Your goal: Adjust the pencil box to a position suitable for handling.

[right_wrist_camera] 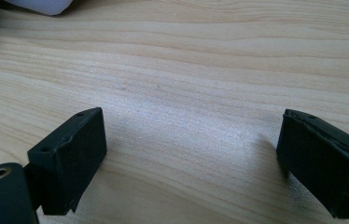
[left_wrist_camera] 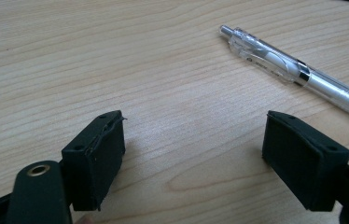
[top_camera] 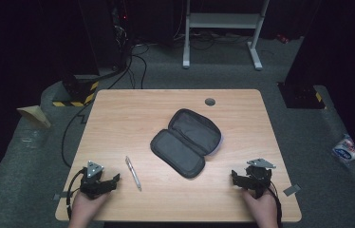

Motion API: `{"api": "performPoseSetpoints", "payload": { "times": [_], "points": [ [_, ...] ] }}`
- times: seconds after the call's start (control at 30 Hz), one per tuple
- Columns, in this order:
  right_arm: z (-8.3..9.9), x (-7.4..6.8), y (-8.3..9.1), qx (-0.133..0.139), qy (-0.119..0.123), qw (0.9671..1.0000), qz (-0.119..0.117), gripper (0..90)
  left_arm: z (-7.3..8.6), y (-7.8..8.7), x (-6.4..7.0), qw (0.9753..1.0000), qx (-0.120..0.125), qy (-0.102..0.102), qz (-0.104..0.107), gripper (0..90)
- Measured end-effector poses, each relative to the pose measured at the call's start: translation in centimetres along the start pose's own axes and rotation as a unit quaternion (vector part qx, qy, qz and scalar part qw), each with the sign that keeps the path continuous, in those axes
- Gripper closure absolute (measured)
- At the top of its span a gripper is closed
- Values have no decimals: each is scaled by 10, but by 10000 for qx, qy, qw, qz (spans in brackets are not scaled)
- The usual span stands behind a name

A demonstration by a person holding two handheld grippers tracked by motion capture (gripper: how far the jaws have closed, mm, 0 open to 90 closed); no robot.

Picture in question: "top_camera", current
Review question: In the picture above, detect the bundle of black floor cables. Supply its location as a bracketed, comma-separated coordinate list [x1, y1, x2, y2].
[107, 39, 151, 90]

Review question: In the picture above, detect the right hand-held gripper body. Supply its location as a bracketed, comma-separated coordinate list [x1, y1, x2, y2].
[244, 158, 277, 200]

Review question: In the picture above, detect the person's right hand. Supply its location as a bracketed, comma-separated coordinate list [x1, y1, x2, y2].
[240, 187, 280, 228]

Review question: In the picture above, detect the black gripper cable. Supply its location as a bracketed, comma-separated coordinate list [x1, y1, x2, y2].
[65, 168, 86, 220]
[268, 180, 284, 228]

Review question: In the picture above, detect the silver pen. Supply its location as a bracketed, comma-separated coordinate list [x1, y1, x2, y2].
[124, 155, 142, 192]

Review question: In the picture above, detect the black floor cable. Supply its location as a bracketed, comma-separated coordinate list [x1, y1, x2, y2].
[60, 100, 95, 169]

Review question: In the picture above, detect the beige cardboard piece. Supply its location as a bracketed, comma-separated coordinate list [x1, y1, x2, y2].
[16, 104, 52, 129]

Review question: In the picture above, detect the black stand base yellow mark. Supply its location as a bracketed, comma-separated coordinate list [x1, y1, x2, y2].
[277, 82, 327, 110]

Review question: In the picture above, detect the yellow-black striped stand base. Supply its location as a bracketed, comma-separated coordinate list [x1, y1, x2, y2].
[51, 79, 100, 108]

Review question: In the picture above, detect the white and blue plastic packet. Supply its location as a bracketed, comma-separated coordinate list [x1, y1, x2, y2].
[330, 133, 355, 164]

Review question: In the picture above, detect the open dark grey pencil case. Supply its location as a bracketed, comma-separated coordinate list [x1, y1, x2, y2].
[149, 107, 223, 180]

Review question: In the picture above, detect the person's left hand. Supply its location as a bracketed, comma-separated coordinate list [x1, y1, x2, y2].
[67, 189, 111, 228]

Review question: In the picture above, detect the small red object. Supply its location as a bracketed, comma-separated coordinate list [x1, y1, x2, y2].
[274, 33, 291, 45]

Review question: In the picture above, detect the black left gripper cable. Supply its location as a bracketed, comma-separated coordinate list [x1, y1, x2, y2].
[65, 168, 86, 220]

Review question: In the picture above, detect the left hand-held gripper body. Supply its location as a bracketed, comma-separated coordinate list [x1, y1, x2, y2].
[79, 160, 107, 200]

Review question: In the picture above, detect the white metal stand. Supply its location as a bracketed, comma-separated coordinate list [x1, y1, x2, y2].
[181, 0, 271, 71]

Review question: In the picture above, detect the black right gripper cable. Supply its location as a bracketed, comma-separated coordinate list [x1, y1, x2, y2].
[268, 180, 284, 228]

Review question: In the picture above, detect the dark computer tower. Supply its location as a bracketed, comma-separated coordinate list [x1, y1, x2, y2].
[76, 0, 130, 72]

